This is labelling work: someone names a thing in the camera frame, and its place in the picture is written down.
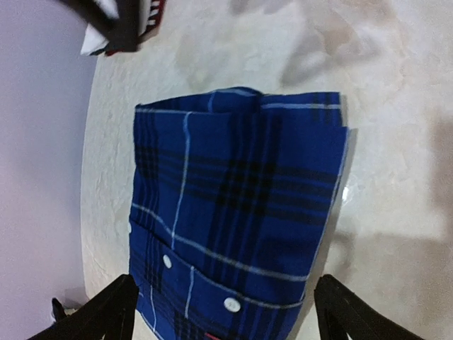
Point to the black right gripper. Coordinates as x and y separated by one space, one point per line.
122 32

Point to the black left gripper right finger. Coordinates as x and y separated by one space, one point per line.
343 315

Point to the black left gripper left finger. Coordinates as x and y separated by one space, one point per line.
109 315

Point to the blue plaid flannel shirt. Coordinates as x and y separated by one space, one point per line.
231 195

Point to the folded white cartoon t-shirt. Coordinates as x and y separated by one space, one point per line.
93 40

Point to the folded red white shirt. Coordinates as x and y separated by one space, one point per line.
151 13

